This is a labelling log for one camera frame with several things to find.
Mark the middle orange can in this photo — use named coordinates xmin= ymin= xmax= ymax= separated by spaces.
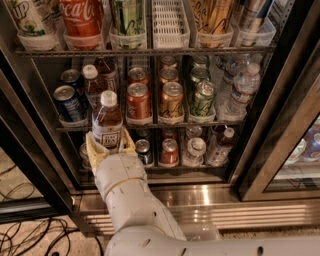
xmin=159 ymin=68 xmax=179 ymax=85

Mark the middle green can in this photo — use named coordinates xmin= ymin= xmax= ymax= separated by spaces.
xmin=190 ymin=67 xmax=211 ymax=83

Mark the rear clear water bottle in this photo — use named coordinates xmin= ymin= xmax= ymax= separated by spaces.
xmin=219 ymin=54 xmax=250 ymax=101

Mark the Coca-Cola bottle top shelf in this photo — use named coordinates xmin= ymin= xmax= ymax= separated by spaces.
xmin=59 ymin=0 xmax=104 ymax=37

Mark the clear water bottle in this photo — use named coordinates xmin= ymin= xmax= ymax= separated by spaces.
xmin=219 ymin=54 xmax=250 ymax=101
xmin=223 ymin=63 xmax=260 ymax=120

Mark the blue soda can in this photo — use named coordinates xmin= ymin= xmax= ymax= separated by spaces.
xmin=60 ymin=68 xmax=90 ymax=108
xmin=53 ymin=85 xmax=86 ymax=122

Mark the bottom shelf red can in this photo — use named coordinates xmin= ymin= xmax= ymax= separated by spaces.
xmin=160 ymin=139 xmax=179 ymax=165

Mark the front green LaCroix can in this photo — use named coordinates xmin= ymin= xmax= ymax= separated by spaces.
xmin=190 ymin=80 xmax=216 ymax=117

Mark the bottom shelf clear bottle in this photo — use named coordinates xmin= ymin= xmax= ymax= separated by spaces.
xmin=182 ymin=137 xmax=206 ymax=167

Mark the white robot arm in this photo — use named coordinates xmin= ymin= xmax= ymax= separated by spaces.
xmin=86 ymin=132 xmax=320 ymax=256

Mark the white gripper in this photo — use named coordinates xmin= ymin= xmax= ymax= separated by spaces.
xmin=86 ymin=128 xmax=147 ymax=200

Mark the rear blue soda can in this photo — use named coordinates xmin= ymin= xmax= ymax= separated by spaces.
xmin=60 ymin=68 xmax=90 ymax=108

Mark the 7UP bottle top shelf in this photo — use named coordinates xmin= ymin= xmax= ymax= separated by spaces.
xmin=6 ymin=0 xmax=56 ymax=37

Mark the bottom shelf tea bottle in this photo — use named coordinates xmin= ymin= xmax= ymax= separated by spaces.
xmin=206 ymin=128 xmax=235 ymax=167

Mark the rear red soda can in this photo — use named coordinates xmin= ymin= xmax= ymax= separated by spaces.
xmin=128 ymin=67 xmax=149 ymax=86

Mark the red soda can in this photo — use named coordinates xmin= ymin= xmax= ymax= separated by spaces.
xmin=126 ymin=83 xmax=151 ymax=120
xmin=128 ymin=67 xmax=149 ymax=86

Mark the fridge door left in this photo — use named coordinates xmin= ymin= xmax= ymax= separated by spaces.
xmin=0 ymin=53 xmax=72 ymax=224

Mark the front blue soda can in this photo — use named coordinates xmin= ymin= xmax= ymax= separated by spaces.
xmin=53 ymin=85 xmax=86 ymax=122

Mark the bottom shelf blue can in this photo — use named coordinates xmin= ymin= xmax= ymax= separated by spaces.
xmin=135 ymin=139 xmax=153 ymax=165

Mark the clear plastic bin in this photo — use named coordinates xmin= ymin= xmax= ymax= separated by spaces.
xmin=181 ymin=223 xmax=220 ymax=241

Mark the tea bottle white cap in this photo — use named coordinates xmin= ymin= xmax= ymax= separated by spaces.
xmin=92 ymin=90 xmax=123 ymax=154

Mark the front orange LaCroix can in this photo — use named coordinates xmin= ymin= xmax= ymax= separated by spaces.
xmin=160 ymin=82 xmax=183 ymax=118

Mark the silver can top shelf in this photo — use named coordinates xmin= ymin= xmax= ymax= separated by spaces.
xmin=234 ymin=0 xmax=274 ymax=33

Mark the yellow can top shelf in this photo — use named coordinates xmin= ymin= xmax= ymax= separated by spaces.
xmin=190 ymin=0 xmax=234 ymax=35

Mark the green can top shelf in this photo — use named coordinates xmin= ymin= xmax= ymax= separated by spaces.
xmin=110 ymin=0 xmax=145 ymax=36

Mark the bottom shelf silver can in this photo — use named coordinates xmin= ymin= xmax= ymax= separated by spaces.
xmin=79 ymin=143 xmax=91 ymax=168

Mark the fridge glass door right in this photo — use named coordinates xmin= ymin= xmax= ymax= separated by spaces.
xmin=237 ymin=0 xmax=320 ymax=201

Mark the front red soda can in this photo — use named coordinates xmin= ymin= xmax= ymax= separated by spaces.
xmin=126 ymin=83 xmax=151 ymax=120

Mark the front clear water bottle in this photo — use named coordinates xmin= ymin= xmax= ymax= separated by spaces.
xmin=223 ymin=63 xmax=260 ymax=120

